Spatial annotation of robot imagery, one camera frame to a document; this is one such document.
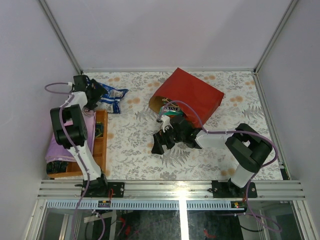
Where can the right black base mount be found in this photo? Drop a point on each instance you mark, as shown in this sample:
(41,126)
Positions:
(228,190)

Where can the aluminium front rail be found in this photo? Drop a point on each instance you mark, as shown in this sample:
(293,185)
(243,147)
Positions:
(266,190)

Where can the red paper bag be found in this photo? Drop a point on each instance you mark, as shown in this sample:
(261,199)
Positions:
(197,99)

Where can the floral table mat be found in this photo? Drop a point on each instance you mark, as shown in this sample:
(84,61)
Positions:
(130,133)

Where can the pink folded cloth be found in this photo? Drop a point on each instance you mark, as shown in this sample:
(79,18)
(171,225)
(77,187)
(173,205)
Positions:
(79,129)

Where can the wooden organizer tray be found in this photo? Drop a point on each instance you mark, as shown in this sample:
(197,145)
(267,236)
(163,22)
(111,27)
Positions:
(60,163)

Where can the white slotted cable duct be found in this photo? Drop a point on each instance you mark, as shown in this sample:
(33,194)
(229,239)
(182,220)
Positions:
(215,205)

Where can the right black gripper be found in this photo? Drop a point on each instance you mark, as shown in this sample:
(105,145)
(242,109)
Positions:
(161,139)

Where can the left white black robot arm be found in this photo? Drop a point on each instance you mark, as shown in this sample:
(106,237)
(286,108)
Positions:
(91,171)

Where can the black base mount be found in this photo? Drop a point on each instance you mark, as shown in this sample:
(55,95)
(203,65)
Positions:
(228,190)
(109,190)

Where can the green Fox's candy bag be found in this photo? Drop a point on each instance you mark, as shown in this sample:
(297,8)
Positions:
(171,110)

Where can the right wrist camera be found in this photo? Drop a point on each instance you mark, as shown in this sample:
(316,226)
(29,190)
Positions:
(165,122)

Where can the blue chips bag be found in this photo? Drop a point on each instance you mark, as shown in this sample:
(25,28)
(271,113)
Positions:
(110,101)

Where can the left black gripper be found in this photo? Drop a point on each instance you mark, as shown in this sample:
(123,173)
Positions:
(97,89)

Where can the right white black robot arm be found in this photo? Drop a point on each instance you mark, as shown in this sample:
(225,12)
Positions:
(249,148)

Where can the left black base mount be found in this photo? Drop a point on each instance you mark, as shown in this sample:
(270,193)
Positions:
(109,190)

